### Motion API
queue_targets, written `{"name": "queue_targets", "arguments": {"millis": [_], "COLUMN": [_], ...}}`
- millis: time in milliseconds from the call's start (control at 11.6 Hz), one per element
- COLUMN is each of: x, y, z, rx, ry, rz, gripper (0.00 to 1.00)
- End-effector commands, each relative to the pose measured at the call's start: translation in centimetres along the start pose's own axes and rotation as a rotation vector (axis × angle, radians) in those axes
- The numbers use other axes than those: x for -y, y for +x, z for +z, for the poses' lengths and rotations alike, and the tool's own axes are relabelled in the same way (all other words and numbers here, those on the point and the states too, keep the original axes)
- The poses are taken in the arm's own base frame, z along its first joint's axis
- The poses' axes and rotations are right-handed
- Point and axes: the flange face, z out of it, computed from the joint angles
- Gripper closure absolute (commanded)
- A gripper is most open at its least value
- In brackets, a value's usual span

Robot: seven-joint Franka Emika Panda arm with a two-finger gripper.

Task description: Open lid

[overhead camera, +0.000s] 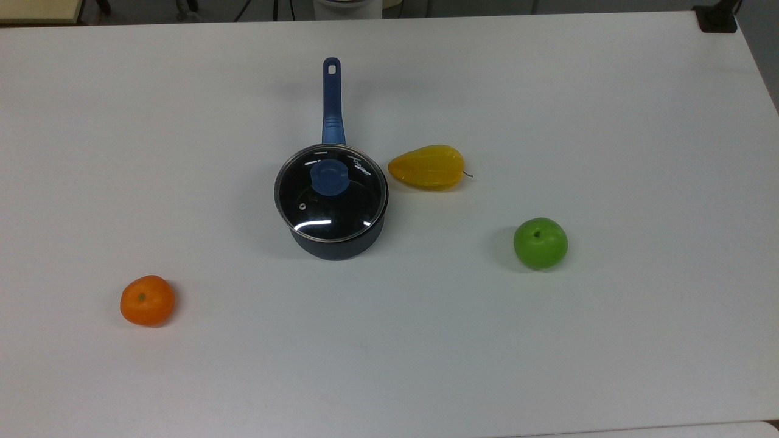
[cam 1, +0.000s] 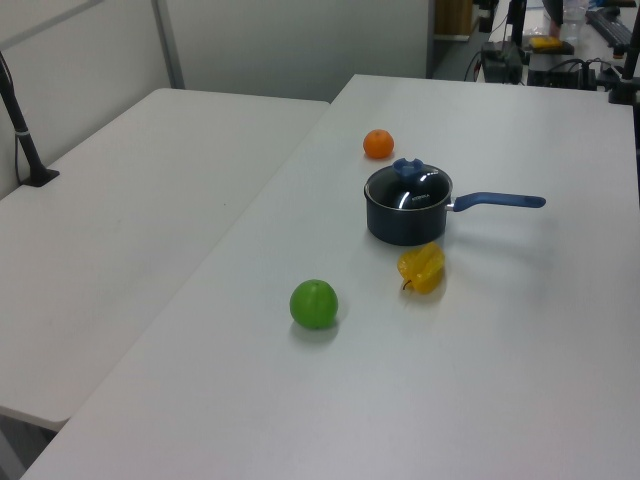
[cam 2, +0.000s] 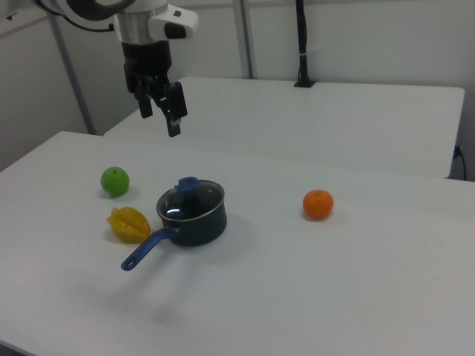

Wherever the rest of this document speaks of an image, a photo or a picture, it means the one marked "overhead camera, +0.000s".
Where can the black pole with table clamp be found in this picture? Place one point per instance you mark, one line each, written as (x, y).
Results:
(717, 18)

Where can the green plastic apple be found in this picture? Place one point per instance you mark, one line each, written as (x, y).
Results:
(540, 244)

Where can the yellow plastic starfruit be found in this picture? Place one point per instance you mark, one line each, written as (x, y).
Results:
(426, 167)

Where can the glass lid with blue knob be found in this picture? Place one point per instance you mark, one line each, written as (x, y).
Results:
(330, 201)

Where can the light wooden desk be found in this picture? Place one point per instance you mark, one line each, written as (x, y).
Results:
(36, 9)

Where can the orange plastic tangerine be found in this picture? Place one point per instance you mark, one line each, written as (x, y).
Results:
(147, 301)

